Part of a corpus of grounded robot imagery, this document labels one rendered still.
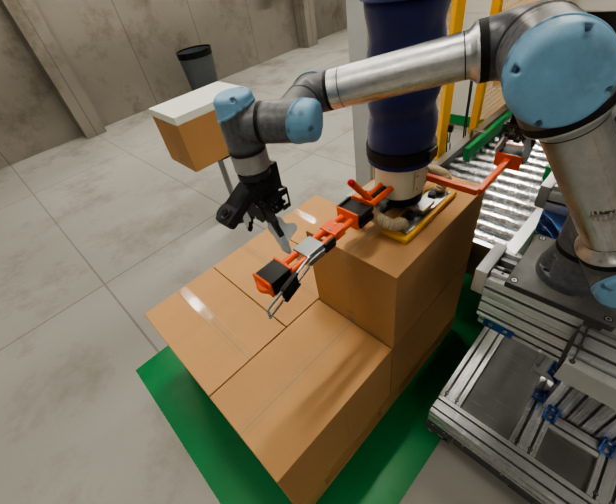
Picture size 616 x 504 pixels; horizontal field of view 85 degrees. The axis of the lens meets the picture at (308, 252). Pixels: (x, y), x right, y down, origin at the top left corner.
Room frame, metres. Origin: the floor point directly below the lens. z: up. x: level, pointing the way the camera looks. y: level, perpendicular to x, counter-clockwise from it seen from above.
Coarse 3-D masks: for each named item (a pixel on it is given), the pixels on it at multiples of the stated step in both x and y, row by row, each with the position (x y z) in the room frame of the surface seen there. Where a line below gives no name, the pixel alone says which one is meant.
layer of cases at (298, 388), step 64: (256, 256) 1.34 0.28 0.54; (192, 320) 1.00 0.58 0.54; (256, 320) 0.92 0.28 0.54; (320, 320) 0.86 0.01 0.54; (448, 320) 0.97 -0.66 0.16; (256, 384) 0.63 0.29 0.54; (320, 384) 0.58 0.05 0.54; (384, 384) 0.63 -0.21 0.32; (256, 448) 0.41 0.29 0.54; (320, 448) 0.40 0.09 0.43
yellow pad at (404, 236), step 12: (432, 192) 0.99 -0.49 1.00; (444, 192) 1.00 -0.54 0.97; (456, 192) 1.00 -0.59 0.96; (444, 204) 0.95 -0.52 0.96; (408, 216) 0.89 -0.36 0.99; (420, 216) 0.90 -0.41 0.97; (432, 216) 0.90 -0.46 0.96; (384, 228) 0.88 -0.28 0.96; (408, 228) 0.85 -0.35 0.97; (420, 228) 0.85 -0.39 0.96; (408, 240) 0.80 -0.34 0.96
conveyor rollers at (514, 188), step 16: (496, 144) 1.97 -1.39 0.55; (480, 160) 1.86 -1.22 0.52; (528, 160) 1.72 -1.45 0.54; (544, 160) 1.72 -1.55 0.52; (464, 176) 1.69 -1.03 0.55; (480, 176) 1.68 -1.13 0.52; (512, 176) 1.62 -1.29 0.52; (528, 176) 1.56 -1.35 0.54; (496, 192) 1.47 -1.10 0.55; (512, 192) 1.45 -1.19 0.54; (528, 192) 1.41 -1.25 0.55; (496, 208) 1.35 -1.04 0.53; (512, 208) 1.31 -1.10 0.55; (528, 208) 1.30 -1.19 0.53; (480, 224) 1.25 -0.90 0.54; (496, 224) 1.22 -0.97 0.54; (512, 224) 1.20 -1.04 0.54; (496, 240) 1.11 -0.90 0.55
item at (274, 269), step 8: (272, 264) 0.67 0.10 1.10; (280, 264) 0.67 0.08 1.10; (256, 272) 0.65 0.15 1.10; (264, 272) 0.65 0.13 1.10; (272, 272) 0.64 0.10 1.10; (280, 272) 0.64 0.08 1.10; (288, 272) 0.64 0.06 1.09; (256, 280) 0.64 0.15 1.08; (264, 280) 0.62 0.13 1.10; (272, 280) 0.61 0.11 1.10; (280, 280) 0.62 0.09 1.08; (272, 288) 0.60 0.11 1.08; (280, 288) 0.61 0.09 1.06; (272, 296) 0.60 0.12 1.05
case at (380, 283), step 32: (320, 224) 1.00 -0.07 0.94; (448, 224) 0.86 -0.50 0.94; (352, 256) 0.80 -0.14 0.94; (384, 256) 0.76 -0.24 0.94; (416, 256) 0.74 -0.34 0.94; (448, 256) 0.88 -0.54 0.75; (320, 288) 0.96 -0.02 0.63; (352, 288) 0.81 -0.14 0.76; (384, 288) 0.70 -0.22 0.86; (416, 288) 0.74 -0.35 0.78; (384, 320) 0.70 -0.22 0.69
